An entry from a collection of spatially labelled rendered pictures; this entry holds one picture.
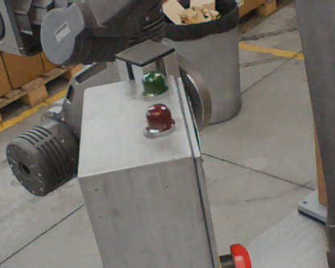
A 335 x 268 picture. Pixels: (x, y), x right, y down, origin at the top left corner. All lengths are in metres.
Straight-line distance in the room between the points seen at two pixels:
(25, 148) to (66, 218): 1.42
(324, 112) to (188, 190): 0.20
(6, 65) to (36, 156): 2.52
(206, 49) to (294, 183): 0.85
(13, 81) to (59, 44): 3.33
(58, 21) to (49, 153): 0.84
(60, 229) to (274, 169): 1.06
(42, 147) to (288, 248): 0.70
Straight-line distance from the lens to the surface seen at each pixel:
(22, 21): 0.99
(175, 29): 3.32
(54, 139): 1.72
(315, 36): 0.66
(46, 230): 3.05
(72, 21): 0.87
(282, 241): 1.41
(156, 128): 0.53
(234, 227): 2.79
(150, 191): 0.51
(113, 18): 0.85
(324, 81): 0.66
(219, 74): 3.45
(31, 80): 4.30
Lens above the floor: 1.74
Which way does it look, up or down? 29 degrees down
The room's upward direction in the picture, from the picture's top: 11 degrees counter-clockwise
